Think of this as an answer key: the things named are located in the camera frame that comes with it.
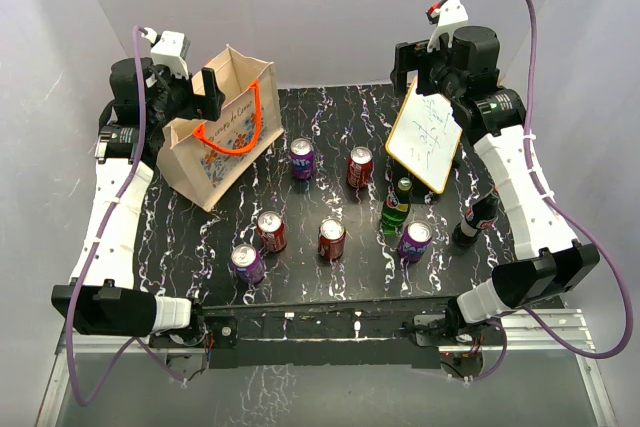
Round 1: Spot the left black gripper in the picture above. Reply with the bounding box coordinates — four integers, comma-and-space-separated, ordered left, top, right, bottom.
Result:
147, 59, 223, 127

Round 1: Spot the canvas bag with orange handles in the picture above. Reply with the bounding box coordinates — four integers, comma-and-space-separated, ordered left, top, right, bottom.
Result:
157, 46, 284, 212

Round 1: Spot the purple fanta can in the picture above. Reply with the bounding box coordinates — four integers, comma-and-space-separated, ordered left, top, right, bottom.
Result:
289, 138, 315, 180
396, 221, 432, 263
231, 244, 266, 285

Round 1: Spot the red coke can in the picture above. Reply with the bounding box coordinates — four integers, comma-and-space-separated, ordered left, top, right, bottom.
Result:
347, 146, 374, 189
318, 218, 346, 261
257, 211, 287, 252

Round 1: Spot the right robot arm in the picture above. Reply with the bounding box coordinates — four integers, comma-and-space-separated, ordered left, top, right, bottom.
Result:
386, 26, 600, 344

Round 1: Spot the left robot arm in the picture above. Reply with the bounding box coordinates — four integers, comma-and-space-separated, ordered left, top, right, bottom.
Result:
51, 57, 225, 346

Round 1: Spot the green glass bottle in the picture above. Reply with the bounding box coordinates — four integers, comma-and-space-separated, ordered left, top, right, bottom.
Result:
381, 177, 412, 234

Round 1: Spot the black marble pattern mat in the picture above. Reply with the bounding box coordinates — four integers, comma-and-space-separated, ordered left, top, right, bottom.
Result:
133, 85, 515, 307

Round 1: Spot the dark Pepsi bottle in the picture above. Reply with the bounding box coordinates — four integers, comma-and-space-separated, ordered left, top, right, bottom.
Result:
453, 188, 500, 248

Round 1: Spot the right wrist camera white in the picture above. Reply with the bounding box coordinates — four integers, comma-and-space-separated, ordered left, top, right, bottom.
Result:
427, 0, 469, 53

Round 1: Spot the small whiteboard with orange frame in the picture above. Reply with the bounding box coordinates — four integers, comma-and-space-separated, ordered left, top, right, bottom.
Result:
385, 77, 462, 194

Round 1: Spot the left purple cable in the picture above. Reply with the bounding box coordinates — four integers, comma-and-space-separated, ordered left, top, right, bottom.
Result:
68, 25, 187, 406

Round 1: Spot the purple cable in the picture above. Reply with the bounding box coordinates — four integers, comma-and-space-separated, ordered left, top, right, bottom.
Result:
68, 25, 187, 406
433, 0, 635, 381

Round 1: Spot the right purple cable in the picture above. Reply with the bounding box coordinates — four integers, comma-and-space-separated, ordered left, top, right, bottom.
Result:
433, 0, 635, 381

